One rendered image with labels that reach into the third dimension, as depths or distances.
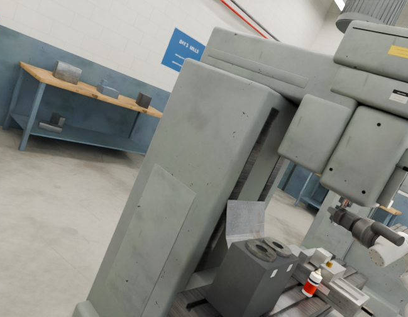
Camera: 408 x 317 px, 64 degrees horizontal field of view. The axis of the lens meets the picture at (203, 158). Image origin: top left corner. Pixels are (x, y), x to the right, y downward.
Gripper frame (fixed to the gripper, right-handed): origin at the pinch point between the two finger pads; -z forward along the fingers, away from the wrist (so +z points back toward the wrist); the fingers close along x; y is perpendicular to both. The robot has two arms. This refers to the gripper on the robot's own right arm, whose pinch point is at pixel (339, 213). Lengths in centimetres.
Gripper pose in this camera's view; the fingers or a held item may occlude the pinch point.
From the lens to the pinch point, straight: 133.0
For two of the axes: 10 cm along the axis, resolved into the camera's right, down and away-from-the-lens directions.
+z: 3.4, 3.2, -8.8
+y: -4.0, 9.0, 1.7
